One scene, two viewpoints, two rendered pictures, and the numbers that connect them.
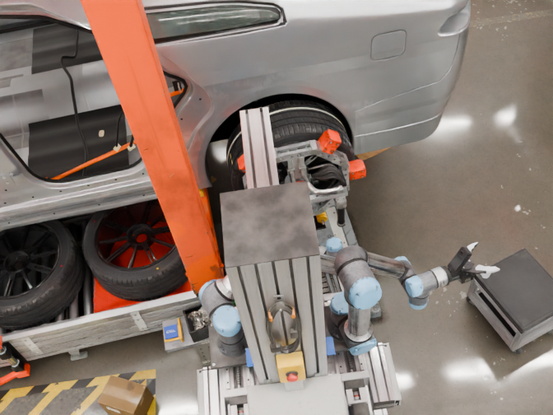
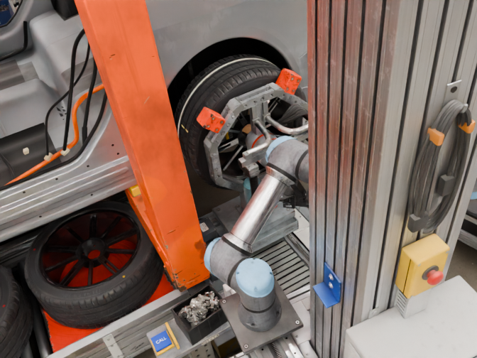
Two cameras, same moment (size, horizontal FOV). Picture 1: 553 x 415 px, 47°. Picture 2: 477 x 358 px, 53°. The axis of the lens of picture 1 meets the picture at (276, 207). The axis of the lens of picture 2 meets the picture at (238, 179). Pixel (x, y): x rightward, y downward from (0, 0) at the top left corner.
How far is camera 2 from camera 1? 1.32 m
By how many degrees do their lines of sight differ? 16
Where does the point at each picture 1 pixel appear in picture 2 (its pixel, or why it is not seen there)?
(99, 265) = (52, 292)
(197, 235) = (179, 196)
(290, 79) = (236, 18)
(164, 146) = (135, 48)
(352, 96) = (295, 38)
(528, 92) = not seen: hidden behind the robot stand
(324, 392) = (456, 303)
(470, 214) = not seen: hidden behind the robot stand
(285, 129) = (240, 76)
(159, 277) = (128, 287)
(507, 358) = not seen: outside the picture
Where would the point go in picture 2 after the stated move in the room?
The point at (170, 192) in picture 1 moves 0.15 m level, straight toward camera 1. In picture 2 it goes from (146, 129) to (171, 150)
